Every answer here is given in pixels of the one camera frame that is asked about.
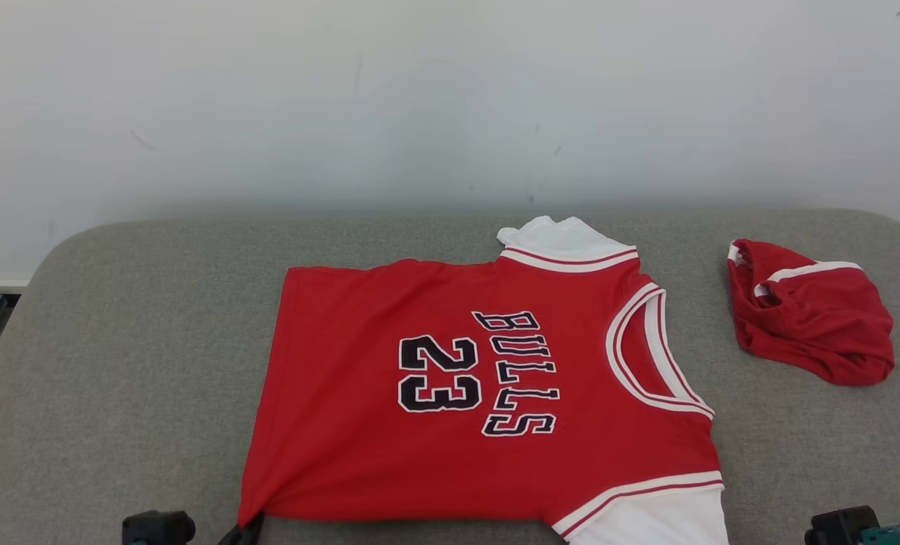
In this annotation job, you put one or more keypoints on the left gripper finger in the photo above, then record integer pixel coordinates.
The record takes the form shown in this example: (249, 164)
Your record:
(244, 531)

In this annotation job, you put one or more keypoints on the red Bulls basketball jersey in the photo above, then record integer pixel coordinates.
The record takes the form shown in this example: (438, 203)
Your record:
(344, 454)

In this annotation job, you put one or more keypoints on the red Bulls basketball shorts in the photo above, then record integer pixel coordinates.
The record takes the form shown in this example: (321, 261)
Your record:
(820, 325)

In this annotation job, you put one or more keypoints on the grey fabric sofa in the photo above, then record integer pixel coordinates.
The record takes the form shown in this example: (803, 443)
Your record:
(116, 378)

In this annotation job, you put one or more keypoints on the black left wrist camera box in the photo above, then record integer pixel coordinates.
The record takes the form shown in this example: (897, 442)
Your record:
(158, 528)

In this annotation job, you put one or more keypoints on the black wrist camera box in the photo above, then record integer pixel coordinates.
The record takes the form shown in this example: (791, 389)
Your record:
(839, 528)
(158, 528)

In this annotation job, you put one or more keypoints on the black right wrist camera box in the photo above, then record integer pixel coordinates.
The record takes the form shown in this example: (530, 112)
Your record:
(839, 528)

